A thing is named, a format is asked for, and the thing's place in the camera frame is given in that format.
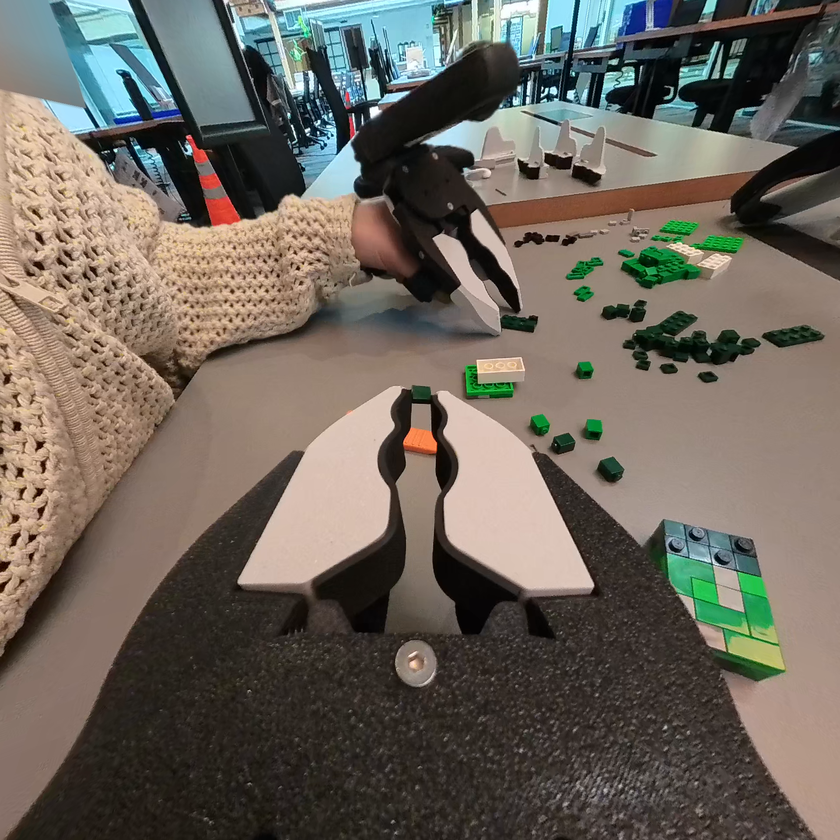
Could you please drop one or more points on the orange traffic cone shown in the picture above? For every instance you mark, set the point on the orange traffic cone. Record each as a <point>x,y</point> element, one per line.
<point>214,184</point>

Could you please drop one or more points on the green pixel lego cube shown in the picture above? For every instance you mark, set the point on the green pixel lego cube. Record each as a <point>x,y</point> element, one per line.
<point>722,601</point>

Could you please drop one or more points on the small bright green lego cube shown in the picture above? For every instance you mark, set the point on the small bright green lego cube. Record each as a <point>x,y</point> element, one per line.
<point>593,428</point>
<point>584,369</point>
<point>540,424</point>

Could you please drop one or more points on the small grey lego pieces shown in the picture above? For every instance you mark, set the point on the small grey lego pieces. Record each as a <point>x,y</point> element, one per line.
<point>617,226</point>

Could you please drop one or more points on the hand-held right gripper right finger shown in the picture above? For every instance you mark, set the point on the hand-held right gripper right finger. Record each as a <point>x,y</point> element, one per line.
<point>512,512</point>

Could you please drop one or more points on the green lego base, tan brick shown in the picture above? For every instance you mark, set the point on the green lego base, tan brick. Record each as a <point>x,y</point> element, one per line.
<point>495,374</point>

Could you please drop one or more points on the dark green lego brick stack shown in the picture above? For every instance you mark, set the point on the dark green lego brick stack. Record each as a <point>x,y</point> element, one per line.
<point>520,322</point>

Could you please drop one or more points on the cream knit sweater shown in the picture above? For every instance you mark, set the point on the cream knit sweater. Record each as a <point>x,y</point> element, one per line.
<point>66,341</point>

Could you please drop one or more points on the scattered dark green lego pieces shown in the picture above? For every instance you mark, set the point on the scattered dark green lego pieces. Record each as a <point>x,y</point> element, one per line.
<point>696,341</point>

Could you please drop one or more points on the monitor on black stand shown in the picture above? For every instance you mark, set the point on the monitor on black stand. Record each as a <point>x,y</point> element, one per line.
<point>197,66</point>

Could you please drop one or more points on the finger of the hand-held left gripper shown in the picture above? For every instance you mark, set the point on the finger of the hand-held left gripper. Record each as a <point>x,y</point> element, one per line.
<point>496,263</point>
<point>479,305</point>

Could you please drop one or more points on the small dark green lego piece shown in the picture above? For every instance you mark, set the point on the small dark green lego piece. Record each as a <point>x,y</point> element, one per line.
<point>421,393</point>

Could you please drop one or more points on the person's left forearm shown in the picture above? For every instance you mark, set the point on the person's left forearm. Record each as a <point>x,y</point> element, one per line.
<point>250,269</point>

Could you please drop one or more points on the small black lego pieces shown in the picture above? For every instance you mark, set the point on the small black lego pieces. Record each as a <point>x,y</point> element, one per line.
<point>545,238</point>

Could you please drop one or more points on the person's left hand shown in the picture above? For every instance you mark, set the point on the person's left hand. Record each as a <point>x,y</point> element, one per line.
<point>374,236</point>

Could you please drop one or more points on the orange brick separator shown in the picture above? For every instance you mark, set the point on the orange brick separator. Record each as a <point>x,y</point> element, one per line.
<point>420,441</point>

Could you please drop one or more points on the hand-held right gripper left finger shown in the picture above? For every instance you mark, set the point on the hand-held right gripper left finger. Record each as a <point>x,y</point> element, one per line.
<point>328,505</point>

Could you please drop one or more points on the pile of bright green lego pieces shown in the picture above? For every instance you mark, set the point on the pile of bright green lego pieces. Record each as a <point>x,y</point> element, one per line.
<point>670,256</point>

